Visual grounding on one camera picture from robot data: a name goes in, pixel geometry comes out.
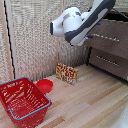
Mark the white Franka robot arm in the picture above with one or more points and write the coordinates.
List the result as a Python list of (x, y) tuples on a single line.
[(78, 25)]

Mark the red plastic bowl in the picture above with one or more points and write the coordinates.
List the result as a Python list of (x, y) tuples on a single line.
[(44, 85)]

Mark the red shopping basket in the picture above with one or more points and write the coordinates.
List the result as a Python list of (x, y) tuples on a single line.
[(23, 101)]

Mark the colourful printed cardboard box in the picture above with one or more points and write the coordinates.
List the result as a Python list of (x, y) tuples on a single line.
[(67, 73)]

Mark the woven room divider screen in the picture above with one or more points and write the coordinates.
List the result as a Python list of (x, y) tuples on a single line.
[(33, 36)]

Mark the brown drawer cabinet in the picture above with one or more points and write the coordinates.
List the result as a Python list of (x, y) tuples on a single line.
[(110, 50)]

